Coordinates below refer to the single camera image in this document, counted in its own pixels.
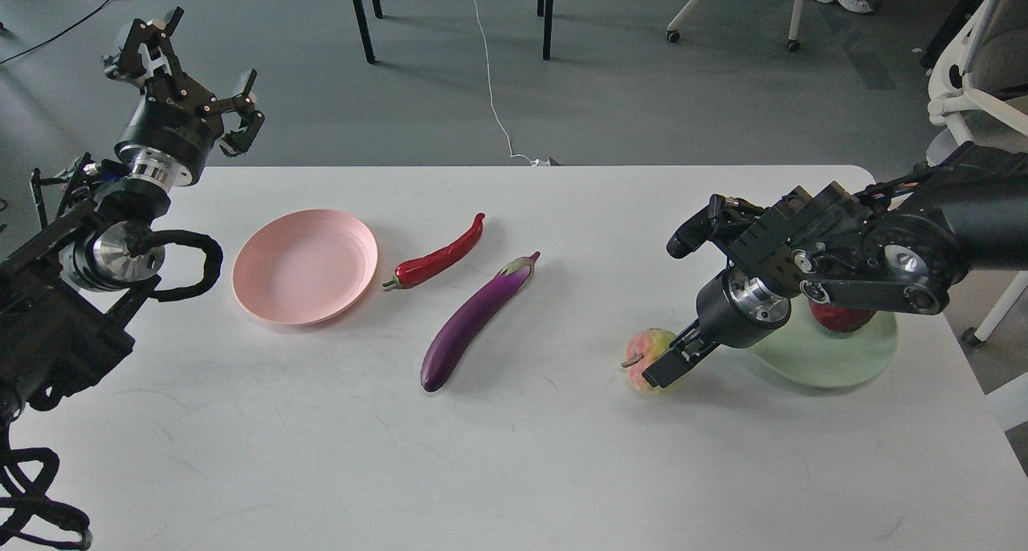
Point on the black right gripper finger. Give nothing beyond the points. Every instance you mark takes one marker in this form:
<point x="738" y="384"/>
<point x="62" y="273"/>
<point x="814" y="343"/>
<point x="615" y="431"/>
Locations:
<point x="665" y="371"/>
<point x="689" y="346"/>

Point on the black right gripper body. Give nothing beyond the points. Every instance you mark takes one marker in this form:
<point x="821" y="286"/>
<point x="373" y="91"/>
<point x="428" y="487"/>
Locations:
<point x="738" y="311"/>

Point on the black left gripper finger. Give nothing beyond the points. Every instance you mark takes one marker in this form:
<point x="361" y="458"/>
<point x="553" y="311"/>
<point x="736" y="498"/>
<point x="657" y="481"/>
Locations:
<point x="146" y="60"/>
<point x="235" y="142"/>

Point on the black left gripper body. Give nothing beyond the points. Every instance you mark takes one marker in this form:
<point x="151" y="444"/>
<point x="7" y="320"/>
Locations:
<point x="166" y="145"/>

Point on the yellow pink apple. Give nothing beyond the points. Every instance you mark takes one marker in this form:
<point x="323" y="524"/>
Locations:
<point x="641" y="351"/>

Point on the red pomegranate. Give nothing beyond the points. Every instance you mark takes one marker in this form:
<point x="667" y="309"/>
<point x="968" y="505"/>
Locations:
<point x="840" y="320"/>

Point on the purple eggplant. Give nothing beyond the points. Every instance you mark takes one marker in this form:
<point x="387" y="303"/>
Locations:
<point x="450" y="344"/>

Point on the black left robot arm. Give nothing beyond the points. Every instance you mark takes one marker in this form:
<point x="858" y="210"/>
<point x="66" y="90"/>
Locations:
<point x="69" y="293"/>

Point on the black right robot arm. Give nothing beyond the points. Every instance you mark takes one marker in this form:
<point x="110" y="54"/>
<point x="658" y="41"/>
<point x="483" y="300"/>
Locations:
<point x="896" y="246"/>

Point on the green plate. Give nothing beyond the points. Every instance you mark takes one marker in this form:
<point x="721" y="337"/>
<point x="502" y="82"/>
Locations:
<point x="804" y="352"/>

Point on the pink plate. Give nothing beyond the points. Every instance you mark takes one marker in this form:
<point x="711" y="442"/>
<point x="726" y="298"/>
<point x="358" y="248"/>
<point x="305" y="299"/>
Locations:
<point x="305" y="267"/>

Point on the black table legs left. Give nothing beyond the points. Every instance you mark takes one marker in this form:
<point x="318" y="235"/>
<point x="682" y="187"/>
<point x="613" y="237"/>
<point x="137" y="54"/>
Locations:
<point x="361" y="18"/>

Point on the black table legs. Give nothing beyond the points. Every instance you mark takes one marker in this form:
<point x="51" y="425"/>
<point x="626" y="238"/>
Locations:
<point x="544" y="10"/>
<point x="361" y="18"/>

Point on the red chili pepper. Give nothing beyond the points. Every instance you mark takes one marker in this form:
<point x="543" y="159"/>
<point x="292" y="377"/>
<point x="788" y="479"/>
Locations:
<point x="417" y="271"/>

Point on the white shoe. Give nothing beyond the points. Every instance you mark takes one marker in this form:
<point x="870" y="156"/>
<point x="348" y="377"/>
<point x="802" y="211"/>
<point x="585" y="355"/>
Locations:
<point x="860" y="7"/>

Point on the white chair at right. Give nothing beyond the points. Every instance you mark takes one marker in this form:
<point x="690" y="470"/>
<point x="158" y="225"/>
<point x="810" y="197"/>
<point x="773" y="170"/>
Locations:
<point x="980" y="77"/>

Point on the black table legs right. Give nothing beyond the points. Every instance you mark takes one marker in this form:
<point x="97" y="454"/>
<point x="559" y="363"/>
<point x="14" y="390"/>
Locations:
<point x="544" y="10"/>

